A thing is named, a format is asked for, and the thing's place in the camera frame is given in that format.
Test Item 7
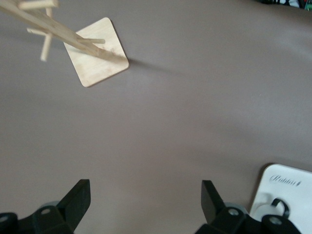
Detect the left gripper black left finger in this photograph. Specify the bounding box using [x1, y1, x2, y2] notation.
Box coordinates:
[0, 179, 91, 234]

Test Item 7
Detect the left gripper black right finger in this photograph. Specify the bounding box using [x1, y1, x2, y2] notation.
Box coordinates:
[196, 179, 303, 234]

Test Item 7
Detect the white smiley mug black handle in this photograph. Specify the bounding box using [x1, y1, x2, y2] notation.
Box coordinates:
[253, 197, 291, 220]

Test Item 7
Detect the cream plastic tray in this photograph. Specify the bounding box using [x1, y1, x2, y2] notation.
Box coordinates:
[249, 163, 312, 234]

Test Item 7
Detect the brown table cover mat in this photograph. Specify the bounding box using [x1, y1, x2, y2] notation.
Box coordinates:
[0, 0, 312, 234]

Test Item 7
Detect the wooden mug stand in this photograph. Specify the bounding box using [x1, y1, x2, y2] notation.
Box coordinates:
[0, 0, 130, 88]

